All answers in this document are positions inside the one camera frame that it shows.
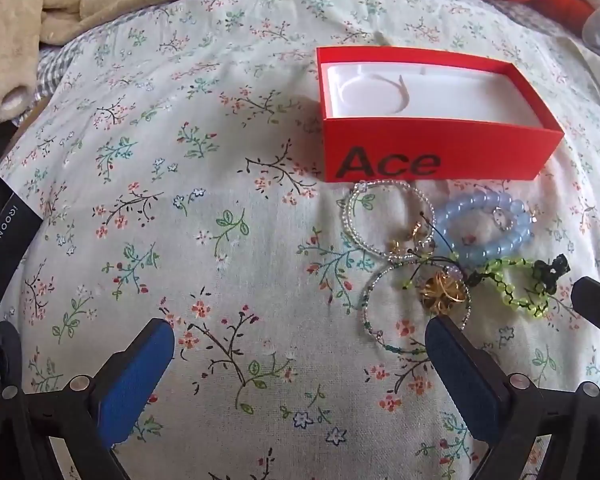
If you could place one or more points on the beige plush coat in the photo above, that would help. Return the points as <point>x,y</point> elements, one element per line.
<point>80,0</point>

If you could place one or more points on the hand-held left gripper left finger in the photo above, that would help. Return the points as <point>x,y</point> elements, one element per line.
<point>130,380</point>

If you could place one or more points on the floral bedsheet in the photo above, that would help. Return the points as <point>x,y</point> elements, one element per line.
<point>180,210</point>

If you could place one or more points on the gold earring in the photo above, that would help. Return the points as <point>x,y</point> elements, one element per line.
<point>417,231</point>

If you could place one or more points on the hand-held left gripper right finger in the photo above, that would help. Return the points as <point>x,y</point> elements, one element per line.
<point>462,385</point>

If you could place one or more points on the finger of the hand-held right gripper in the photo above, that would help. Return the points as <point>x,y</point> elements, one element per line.
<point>597,305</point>

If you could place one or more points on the red cardboard box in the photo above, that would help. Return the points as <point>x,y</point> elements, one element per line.
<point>480,152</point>

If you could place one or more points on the black cardboard box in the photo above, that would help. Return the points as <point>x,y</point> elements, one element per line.
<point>5,225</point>

